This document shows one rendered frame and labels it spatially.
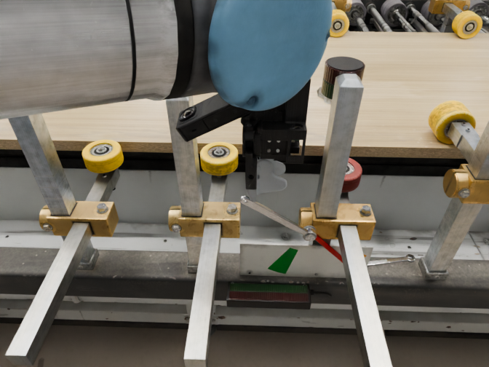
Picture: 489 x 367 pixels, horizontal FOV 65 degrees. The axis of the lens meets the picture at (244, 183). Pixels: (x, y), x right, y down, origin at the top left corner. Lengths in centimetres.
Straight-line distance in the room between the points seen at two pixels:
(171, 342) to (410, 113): 113
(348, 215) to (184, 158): 32
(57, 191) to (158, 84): 56
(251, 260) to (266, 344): 78
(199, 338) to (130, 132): 51
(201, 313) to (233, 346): 94
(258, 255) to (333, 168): 25
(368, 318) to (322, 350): 95
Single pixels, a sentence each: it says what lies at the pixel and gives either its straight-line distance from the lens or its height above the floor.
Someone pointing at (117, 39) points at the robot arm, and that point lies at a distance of 20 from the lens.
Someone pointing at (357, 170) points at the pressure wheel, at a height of 91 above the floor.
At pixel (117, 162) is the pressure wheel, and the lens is 85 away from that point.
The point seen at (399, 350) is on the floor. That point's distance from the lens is 164.
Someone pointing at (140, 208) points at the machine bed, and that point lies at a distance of 105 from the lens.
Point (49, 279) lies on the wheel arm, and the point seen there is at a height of 85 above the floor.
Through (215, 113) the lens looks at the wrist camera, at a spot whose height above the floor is 113.
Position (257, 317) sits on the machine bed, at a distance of 141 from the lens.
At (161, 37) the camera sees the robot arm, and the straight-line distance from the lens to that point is 21.
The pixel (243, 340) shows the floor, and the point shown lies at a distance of 155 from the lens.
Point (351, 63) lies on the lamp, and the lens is 63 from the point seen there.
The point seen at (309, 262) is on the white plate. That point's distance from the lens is 81.
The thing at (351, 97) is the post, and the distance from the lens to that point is 58.
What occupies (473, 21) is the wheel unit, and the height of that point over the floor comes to 96.
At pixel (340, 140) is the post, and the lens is 62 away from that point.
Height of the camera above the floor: 137
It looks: 40 degrees down
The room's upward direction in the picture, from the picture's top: straight up
